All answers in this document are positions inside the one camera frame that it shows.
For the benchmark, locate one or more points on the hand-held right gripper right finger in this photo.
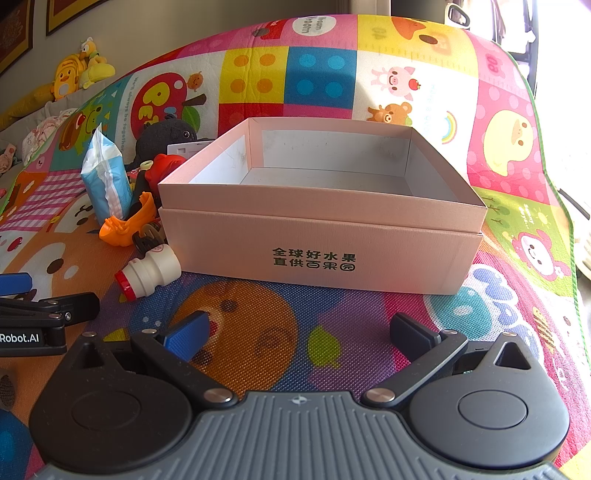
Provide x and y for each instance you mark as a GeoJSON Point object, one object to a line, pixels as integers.
{"type": "Point", "coordinates": [408, 333]}

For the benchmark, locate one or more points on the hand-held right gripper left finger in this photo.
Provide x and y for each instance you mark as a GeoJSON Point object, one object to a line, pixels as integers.
{"type": "Point", "coordinates": [189, 337]}

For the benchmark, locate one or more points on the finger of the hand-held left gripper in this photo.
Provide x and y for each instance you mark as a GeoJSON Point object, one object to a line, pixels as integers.
{"type": "Point", "coordinates": [69, 309]}
{"type": "Point", "coordinates": [16, 280]}

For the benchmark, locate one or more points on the white bottle red cap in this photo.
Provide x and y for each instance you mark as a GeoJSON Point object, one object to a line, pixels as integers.
{"type": "Point", "coordinates": [152, 272]}

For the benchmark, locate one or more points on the orange plastic toy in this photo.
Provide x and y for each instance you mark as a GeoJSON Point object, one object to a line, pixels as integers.
{"type": "Point", "coordinates": [120, 230]}

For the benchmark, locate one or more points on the pink cardboard box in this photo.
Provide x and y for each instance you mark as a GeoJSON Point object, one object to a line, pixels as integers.
{"type": "Point", "coordinates": [323, 230]}

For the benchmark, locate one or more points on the blue white tissue pack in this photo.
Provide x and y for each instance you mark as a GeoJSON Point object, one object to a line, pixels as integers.
{"type": "Point", "coordinates": [104, 175]}

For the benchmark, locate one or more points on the red toy figure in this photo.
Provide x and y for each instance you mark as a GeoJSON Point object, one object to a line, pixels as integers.
{"type": "Point", "coordinates": [164, 169]}

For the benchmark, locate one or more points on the white battery charger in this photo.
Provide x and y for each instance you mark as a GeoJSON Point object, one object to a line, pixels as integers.
{"type": "Point", "coordinates": [184, 147]}

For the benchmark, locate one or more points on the black cat plush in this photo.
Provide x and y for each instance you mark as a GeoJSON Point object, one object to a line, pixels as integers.
{"type": "Point", "coordinates": [161, 138]}

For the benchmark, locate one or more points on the colourful cartoon play mat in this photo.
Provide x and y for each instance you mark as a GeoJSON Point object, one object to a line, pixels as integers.
{"type": "Point", "coordinates": [277, 323]}

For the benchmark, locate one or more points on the small pink cloth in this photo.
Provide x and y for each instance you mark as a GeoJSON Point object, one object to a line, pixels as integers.
{"type": "Point", "coordinates": [8, 157]}

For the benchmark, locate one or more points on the pink floral cloth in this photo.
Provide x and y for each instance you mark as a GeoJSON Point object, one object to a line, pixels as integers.
{"type": "Point", "coordinates": [44, 136]}

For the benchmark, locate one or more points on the grey sofa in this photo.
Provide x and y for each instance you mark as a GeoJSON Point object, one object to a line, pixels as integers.
{"type": "Point", "coordinates": [27, 124]}

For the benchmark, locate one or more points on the long yellow cushion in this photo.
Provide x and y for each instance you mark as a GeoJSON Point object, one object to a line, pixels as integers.
{"type": "Point", "coordinates": [27, 104]}

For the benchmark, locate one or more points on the yellow duck plush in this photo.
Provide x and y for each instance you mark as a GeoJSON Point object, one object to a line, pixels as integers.
{"type": "Point", "coordinates": [67, 78]}

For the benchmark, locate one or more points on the yellow-green plush toy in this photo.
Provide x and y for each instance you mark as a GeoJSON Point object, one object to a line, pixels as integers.
{"type": "Point", "coordinates": [97, 64]}

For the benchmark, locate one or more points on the gold framed wall picture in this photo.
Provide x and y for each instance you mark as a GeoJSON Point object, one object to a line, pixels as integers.
{"type": "Point", "coordinates": [14, 32]}
{"type": "Point", "coordinates": [74, 14]}

